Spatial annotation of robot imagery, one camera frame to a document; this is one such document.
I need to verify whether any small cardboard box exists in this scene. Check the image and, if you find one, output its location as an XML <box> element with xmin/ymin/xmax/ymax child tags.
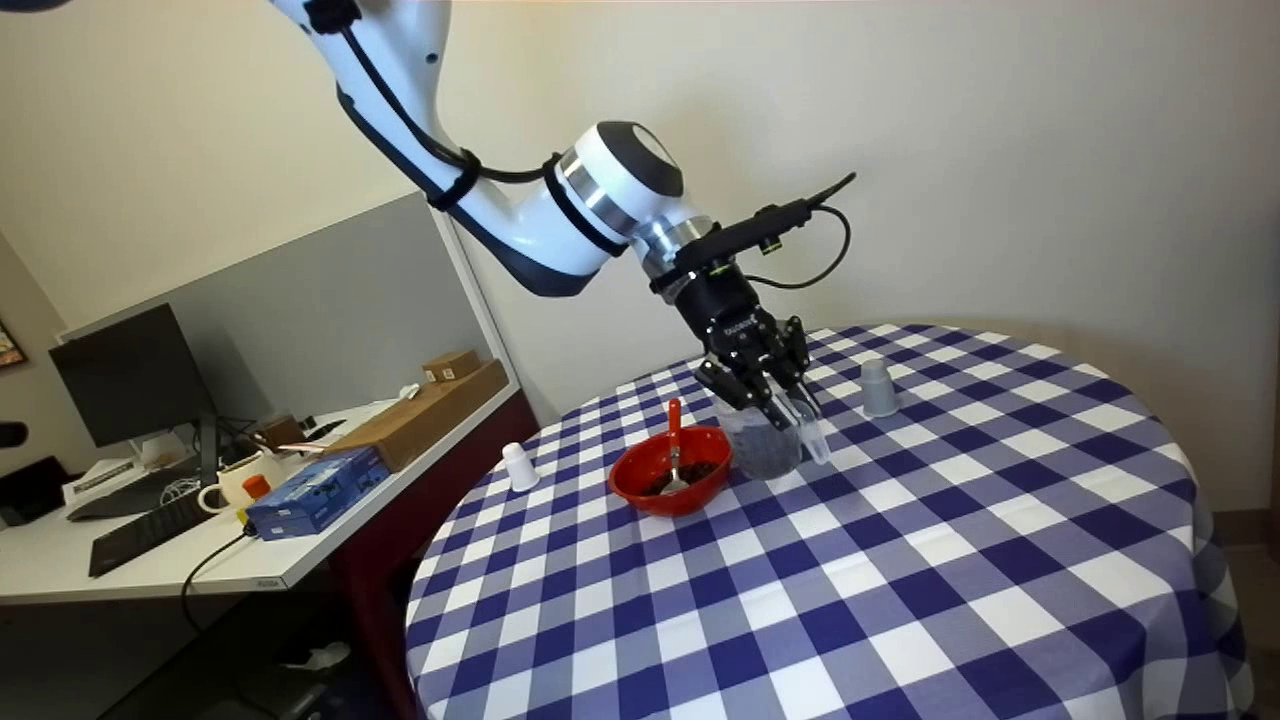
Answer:
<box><xmin>422</xmin><ymin>350</ymin><xmax>484</xmax><ymax>385</ymax></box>

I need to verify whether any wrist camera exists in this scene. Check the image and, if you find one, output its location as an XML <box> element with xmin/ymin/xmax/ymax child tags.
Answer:
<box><xmin>650</xmin><ymin>198</ymin><xmax>815</xmax><ymax>294</ymax></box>

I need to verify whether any blue white checked tablecloth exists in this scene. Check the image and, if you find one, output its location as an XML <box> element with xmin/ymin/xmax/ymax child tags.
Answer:
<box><xmin>405</xmin><ymin>322</ymin><xmax>1256</xmax><ymax>720</ymax></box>

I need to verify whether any white mug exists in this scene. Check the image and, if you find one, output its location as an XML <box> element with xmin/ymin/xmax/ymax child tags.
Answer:
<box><xmin>197</xmin><ymin>450</ymin><xmax>288</xmax><ymax>517</ymax></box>

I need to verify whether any grey plastic cup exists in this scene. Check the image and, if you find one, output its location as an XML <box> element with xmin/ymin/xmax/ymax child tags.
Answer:
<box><xmin>860</xmin><ymin>358</ymin><xmax>900</xmax><ymax>418</ymax></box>

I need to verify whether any black bag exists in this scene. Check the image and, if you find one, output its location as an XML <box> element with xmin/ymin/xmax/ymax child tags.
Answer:
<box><xmin>0</xmin><ymin>455</ymin><xmax>73</xmax><ymax>528</ymax></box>

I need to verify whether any clear plastic jug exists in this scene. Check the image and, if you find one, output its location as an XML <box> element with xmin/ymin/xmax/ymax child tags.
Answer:
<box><xmin>714</xmin><ymin>384</ymin><xmax>833</xmax><ymax>482</ymax></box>

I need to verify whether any red bowl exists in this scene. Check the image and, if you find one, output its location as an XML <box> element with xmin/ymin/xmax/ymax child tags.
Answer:
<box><xmin>608</xmin><ymin>425</ymin><xmax>734</xmax><ymax>518</ymax></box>

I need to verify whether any blue box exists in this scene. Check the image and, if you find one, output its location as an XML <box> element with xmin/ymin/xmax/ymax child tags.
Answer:
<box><xmin>246</xmin><ymin>446</ymin><xmax>392</xmax><ymax>542</ymax></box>

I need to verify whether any grey partition panel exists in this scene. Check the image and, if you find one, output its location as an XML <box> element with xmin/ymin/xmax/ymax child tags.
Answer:
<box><xmin>55</xmin><ymin>190</ymin><xmax>523</xmax><ymax>433</ymax></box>

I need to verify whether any white desk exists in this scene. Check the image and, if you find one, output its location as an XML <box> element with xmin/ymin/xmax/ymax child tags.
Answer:
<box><xmin>0</xmin><ymin>378</ymin><xmax>521</xmax><ymax>607</ymax></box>

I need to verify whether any black monitor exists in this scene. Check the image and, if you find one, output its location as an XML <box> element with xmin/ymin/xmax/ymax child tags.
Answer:
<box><xmin>48</xmin><ymin>303</ymin><xmax>222</xmax><ymax>488</ymax></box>

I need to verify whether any black keyboard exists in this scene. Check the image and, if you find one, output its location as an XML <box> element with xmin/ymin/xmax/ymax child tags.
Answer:
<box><xmin>88</xmin><ymin>487</ymin><xmax>217</xmax><ymax>579</ymax></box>

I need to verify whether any black cable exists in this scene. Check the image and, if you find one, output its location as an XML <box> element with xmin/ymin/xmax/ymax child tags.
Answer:
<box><xmin>179</xmin><ymin>528</ymin><xmax>263</xmax><ymax>641</ymax></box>

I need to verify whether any orange handled spoon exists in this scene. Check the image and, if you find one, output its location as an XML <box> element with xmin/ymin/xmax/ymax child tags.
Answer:
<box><xmin>659</xmin><ymin>398</ymin><xmax>692</xmax><ymax>496</ymax></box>

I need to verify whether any white plastic cup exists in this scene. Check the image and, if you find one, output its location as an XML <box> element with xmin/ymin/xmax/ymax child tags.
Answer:
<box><xmin>502</xmin><ymin>442</ymin><xmax>541</xmax><ymax>492</ymax></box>

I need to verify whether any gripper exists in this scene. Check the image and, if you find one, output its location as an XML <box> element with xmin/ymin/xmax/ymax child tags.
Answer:
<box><xmin>672</xmin><ymin>262</ymin><xmax>827</xmax><ymax>433</ymax></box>

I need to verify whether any long cardboard box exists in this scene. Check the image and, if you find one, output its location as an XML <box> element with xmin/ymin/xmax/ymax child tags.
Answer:
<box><xmin>324</xmin><ymin>360</ymin><xmax>510</xmax><ymax>473</ymax></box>

